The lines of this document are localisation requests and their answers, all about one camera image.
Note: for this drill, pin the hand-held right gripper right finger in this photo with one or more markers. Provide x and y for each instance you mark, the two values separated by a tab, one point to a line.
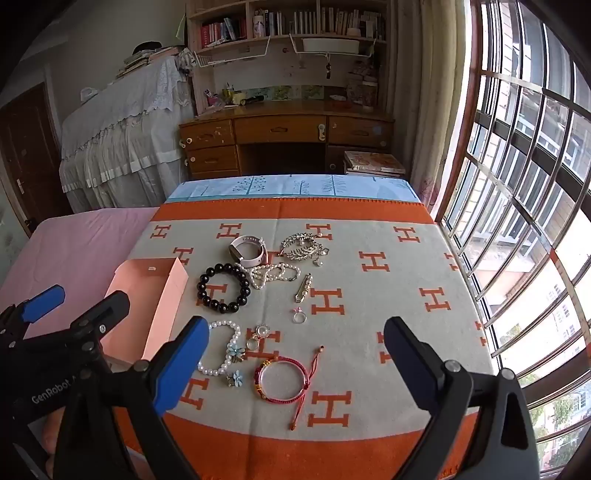
412	367

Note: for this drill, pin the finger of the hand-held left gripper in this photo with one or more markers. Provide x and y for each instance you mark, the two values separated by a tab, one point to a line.
104	311
44	300

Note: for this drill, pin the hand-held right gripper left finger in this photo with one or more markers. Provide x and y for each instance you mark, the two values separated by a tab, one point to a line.
184	364

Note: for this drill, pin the pink cardboard box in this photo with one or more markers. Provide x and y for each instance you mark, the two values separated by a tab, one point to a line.
152	295

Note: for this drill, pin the round gem brooch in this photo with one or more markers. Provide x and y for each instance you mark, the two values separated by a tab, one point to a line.
263	331

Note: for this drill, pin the white smart watch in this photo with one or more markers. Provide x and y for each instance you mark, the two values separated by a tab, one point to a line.
255	261

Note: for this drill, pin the silver safety pin brooch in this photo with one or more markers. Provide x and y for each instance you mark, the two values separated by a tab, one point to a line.
304	286

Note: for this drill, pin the person's left hand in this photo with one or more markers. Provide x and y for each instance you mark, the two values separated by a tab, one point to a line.
51	427

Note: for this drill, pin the pink bedsheet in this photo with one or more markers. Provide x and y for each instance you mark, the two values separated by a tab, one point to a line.
78	249

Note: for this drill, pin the orange and grey patterned blanket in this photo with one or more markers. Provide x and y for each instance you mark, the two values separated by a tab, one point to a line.
369	300

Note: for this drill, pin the brown wooden door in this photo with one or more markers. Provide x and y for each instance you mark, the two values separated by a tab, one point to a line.
27	152

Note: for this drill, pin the white lace cover cloth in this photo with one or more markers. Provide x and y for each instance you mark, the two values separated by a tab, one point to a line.
124	129

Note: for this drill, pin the light blue printed sheet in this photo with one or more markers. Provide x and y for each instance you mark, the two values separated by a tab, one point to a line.
277	187

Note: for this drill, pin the stack of picture books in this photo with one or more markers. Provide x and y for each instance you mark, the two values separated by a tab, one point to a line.
374	161

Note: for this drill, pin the wooden desk with drawers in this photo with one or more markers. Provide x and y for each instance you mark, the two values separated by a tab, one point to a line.
277	129

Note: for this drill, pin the white drawer lock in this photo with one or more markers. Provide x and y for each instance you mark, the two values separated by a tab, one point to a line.
321	131

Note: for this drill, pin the window with metal grille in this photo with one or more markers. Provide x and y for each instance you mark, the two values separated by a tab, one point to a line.
531	138

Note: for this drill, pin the pile of books and papers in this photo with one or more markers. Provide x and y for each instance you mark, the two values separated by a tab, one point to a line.
147	55

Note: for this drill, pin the beige curtain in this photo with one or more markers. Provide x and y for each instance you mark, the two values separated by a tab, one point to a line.
425	92

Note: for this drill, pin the wooden bookshelf hutch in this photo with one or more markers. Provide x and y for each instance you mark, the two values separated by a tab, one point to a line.
277	69

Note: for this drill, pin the row of books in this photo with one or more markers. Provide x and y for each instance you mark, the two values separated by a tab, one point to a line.
304	21

